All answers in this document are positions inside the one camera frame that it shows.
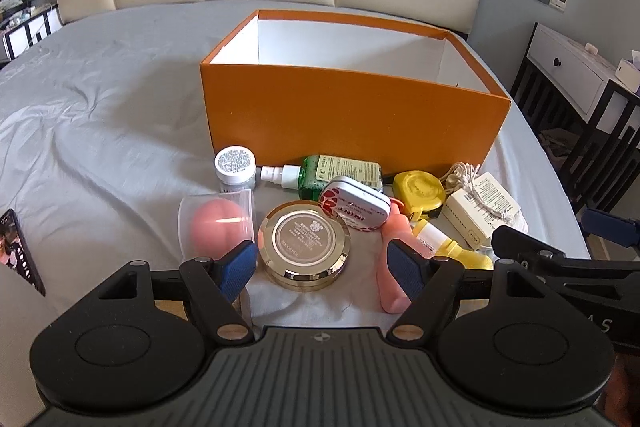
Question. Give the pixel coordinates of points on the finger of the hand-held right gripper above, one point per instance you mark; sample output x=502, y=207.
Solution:
x=602, y=223
x=525, y=247

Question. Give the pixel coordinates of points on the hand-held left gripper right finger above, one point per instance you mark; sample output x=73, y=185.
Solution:
x=405, y=269

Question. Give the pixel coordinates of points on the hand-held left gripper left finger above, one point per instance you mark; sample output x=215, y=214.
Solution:
x=237, y=269

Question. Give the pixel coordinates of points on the pink bottle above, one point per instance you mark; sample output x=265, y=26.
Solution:
x=397, y=227

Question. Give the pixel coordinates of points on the yellow bottle with white cap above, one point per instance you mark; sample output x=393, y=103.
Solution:
x=450, y=252

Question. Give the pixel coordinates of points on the pink sponge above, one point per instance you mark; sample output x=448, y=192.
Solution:
x=215, y=222

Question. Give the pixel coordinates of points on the cream rectangular box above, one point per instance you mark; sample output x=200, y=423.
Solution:
x=465, y=219

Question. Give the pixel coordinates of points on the gold round compact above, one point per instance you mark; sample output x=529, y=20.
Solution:
x=300, y=242

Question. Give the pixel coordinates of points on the yellow tape measure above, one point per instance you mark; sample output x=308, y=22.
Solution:
x=417, y=192

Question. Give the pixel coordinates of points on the red and white tin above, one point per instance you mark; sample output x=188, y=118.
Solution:
x=350, y=207

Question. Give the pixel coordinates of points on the silver glitter jar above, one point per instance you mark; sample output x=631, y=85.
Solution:
x=234, y=172

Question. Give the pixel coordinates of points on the green spray bottle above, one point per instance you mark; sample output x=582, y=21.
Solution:
x=345, y=169

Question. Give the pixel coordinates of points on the orange cardboard box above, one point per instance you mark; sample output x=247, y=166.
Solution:
x=350, y=117

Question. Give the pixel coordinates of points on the person's right forearm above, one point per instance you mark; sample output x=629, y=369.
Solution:
x=629, y=387

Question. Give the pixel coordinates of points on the white tissue box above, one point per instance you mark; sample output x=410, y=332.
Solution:
x=629, y=72

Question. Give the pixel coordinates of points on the white bedside table with drawer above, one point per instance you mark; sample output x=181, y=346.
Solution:
x=565, y=67

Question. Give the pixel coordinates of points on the grey bed sheet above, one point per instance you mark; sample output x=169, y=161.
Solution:
x=100, y=117

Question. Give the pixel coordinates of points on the black smartphone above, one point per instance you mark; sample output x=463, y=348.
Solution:
x=20, y=252

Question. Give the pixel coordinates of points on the cluttered bedside table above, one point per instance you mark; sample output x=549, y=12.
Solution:
x=30, y=27

